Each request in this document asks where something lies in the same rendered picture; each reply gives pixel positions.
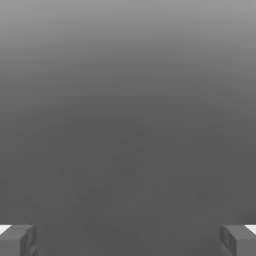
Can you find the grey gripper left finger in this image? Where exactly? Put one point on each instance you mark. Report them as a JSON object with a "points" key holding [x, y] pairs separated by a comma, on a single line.
{"points": [[14, 240]]}

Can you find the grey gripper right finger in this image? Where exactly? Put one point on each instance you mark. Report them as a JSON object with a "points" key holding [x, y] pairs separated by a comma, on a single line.
{"points": [[242, 240]]}

